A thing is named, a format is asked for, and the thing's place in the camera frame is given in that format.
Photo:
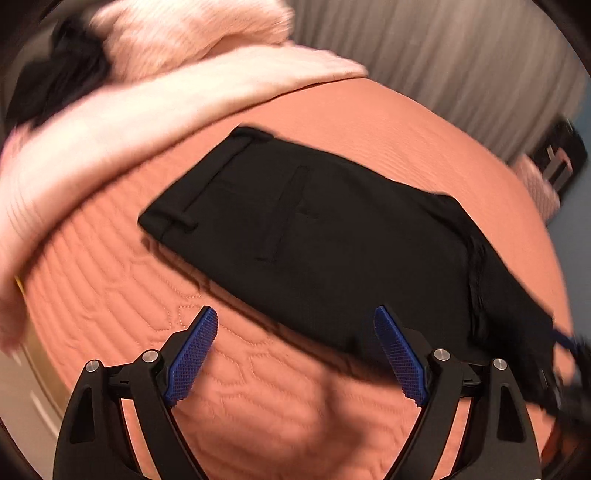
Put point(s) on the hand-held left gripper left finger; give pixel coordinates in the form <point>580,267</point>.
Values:
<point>194,350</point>

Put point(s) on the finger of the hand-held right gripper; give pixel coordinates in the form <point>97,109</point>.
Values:
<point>570,340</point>

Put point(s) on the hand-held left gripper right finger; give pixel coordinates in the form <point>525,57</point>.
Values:
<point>399,350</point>

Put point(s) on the black pants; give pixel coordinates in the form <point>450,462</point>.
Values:
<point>332,230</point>

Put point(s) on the orange quilted bedspread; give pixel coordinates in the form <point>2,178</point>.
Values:
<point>138,286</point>

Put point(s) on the pink suitcase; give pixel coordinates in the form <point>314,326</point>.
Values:
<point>538,189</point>

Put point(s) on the yellow object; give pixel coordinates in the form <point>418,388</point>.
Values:
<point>19,284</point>

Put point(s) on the black suitcase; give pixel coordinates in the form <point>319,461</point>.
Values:
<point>561,152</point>

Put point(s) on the pink blanket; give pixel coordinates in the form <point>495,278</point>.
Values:
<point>138,120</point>

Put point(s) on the grey curtain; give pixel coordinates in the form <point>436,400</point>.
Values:
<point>438,55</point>

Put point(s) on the black cloth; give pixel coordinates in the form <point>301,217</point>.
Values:
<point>60,74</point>

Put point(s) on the pink floral pillow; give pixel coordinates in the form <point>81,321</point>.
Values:
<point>184,32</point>

